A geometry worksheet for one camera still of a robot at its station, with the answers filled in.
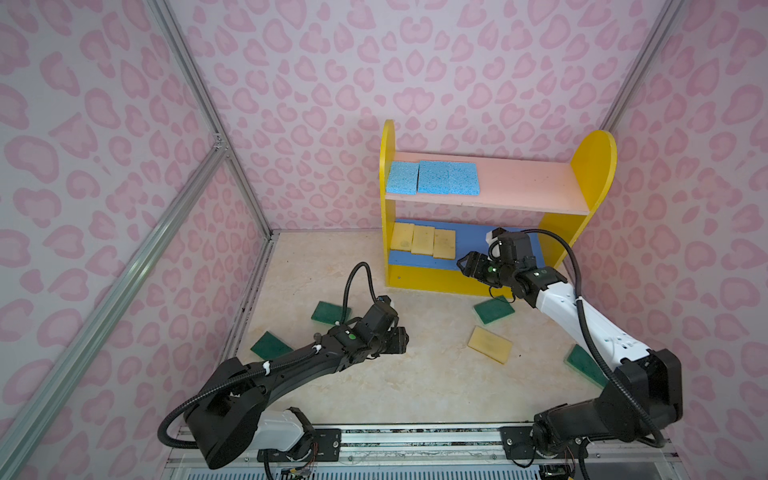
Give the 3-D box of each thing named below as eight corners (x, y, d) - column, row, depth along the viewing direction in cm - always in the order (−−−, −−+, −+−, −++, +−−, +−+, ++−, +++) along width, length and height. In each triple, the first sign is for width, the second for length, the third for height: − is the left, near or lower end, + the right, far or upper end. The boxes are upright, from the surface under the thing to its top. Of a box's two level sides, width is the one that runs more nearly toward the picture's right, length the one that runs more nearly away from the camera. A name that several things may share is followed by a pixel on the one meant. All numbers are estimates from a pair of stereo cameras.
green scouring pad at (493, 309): (484, 324, 97) (485, 321, 95) (474, 307, 101) (475, 304, 99) (513, 313, 99) (515, 310, 97) (502, 298, 103) (503, 294, 101)
